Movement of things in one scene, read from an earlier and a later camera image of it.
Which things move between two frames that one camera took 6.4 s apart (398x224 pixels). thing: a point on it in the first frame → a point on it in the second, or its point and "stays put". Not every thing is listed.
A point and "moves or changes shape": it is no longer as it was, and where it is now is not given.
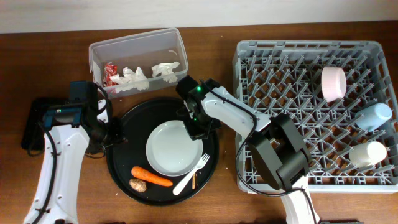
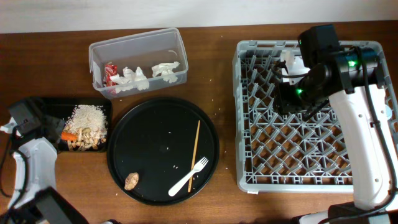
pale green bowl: (171, 152) → (292, 59)
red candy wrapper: (110, 69) stays put
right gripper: (195, 134) → (283, 104)
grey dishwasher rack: (342, 98) stays put
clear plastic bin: (138, 63) stays put
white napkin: (129, 79) stays put
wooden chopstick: (193, 182) → (195, 153)
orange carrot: (143, 175) moves or changes shape
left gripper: (119, 136) → (59, 123)
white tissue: (165, 70) stays put
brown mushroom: (138, 185) → (131, 180)
